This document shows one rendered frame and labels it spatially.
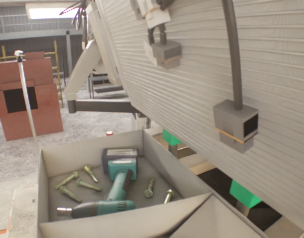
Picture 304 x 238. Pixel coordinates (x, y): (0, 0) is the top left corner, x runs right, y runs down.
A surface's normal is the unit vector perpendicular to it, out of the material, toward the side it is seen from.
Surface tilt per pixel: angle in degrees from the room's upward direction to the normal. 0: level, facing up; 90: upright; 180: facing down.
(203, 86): 106
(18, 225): 0
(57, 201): 0
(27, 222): 0
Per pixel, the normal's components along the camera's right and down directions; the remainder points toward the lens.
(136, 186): 0.00, -0.93
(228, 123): -0.86, 0.41
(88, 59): 0.45, 0.35
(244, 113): -0.25, -0.85
